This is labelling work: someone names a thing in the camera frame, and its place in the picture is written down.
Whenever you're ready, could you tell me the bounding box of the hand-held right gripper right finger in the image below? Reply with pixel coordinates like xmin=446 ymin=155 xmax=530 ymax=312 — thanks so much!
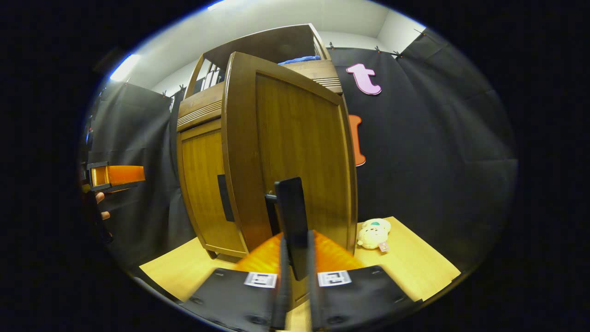
xmin=307 ymin=230 xmax=422 ymax=332

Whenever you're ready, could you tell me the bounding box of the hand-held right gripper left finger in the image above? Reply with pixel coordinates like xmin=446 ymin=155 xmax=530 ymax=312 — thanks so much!
xmin=180 ymin=233 xmax=290 ymax=332

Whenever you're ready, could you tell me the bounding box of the wooden shoe cabinet door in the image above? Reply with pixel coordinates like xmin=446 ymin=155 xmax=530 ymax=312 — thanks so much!
xmin=177 ymin=119 xmax=249 ymax=258
xmin=221 ymin=52 xmax=359 ymax=308

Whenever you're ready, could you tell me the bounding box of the wooden double-door shoe cabinet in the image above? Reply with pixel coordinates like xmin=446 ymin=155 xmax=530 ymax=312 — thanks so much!
xmin=177 ymin=24 xmax=344 ymax=263

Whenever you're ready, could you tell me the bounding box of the cream plush toy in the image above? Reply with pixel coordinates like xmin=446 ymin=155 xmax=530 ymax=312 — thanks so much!
xmin=356 ymin=218 xmax=392 ymax=253

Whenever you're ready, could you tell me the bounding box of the black backdrop cloth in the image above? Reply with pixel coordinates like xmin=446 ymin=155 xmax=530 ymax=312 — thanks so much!
xmin=85 ymin=28 xmax=519 ymax=273

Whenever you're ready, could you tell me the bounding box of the blue towel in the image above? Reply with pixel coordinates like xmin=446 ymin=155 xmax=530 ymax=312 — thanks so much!
xmin=278 ymin=55 xmax=322 ymax=65

